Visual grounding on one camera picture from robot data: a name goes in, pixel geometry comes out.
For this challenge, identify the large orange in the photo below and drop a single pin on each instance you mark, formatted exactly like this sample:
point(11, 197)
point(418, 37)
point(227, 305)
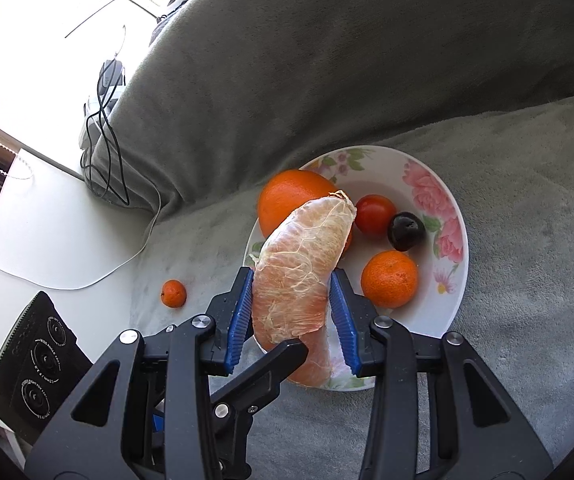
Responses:
point(287, 200)

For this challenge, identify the mandarin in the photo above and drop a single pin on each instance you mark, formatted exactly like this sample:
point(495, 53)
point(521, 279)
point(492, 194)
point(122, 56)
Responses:
point(173, 294)
point(389, 279)

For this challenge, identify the grey pillow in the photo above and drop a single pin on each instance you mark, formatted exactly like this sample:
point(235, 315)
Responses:
point(342, 60)

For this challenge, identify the floral white plate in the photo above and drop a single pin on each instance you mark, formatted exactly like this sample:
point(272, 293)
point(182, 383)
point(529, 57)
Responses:
point(432, 310)

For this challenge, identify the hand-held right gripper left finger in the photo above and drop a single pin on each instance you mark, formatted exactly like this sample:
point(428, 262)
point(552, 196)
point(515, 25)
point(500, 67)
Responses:
point(239, 320)

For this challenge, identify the grey adapter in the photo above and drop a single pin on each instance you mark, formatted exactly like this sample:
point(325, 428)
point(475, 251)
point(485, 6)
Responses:
point(113, 74)

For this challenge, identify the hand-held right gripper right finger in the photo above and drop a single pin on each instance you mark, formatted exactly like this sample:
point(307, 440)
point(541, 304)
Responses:
point(342, 320)

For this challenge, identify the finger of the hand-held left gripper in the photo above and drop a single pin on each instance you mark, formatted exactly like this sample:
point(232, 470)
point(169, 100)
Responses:
point(158, 422)
point(277, 360)

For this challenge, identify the dark plum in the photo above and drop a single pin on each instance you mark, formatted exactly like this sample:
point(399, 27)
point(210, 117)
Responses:
point(406, 231)

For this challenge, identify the peeled pomelo segment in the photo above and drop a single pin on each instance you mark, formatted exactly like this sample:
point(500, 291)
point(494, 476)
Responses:
point(297, 270)

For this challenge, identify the red tomato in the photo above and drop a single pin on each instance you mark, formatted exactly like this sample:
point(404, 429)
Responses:
point(376, 215)

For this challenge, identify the white power strip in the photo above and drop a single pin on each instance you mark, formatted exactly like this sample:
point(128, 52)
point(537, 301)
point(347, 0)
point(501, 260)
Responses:
point(92, 125)

